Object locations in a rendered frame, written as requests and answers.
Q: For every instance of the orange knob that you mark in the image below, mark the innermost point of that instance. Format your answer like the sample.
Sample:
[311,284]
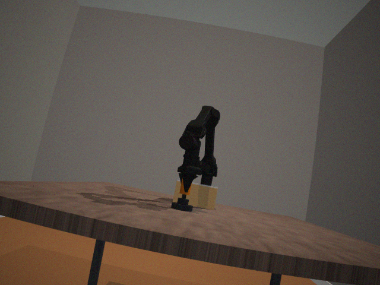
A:
[182,189]

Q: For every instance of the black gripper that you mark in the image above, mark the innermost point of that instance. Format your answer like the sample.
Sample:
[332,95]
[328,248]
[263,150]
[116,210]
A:
[188,171]

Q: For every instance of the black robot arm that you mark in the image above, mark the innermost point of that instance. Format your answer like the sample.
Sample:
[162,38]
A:
[203,125]

